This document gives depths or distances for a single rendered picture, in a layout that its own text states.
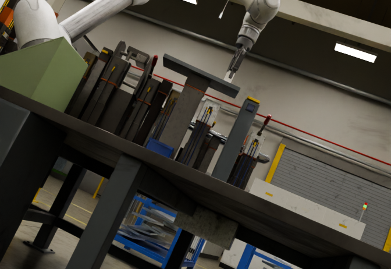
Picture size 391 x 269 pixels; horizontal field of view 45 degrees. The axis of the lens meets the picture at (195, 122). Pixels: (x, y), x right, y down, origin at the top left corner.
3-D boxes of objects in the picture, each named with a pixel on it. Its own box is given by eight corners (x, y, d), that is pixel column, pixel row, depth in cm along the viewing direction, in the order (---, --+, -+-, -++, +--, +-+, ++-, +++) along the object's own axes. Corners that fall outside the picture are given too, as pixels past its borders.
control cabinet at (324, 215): (217, 265, 964) (263, 158, 1012) (220, 265, 1015) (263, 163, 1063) (330, 320, 905) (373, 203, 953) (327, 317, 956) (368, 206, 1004)
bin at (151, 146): (164, 170, 198) (173, 151, 200) (164, 168, 189) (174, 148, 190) (141, 159, 199) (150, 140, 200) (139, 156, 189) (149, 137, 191)
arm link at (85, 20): (7, 36, 190) (11, 62, 210) (34, 65, 189) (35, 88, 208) (144, -47, 224) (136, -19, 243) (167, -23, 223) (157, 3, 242)
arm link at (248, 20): (237, 28, 223) (245, 18, 210) (249, 0, 226) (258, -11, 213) (257, 38, 224) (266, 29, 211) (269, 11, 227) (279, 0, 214)
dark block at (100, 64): (74, 133, 220) (114, 55, 228) (71, 130, 213) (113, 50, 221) (65, 128, 220) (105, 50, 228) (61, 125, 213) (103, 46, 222)
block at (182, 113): (167, 173, 208) (209, 85, 216) (167, 172, 200) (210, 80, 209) (147, 164, 208) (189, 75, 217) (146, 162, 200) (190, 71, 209)
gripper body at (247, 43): (256, 42, 214) (248, 59, 212) (249, 46, 222) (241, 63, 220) (242, 34, 213) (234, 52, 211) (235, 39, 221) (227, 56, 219)
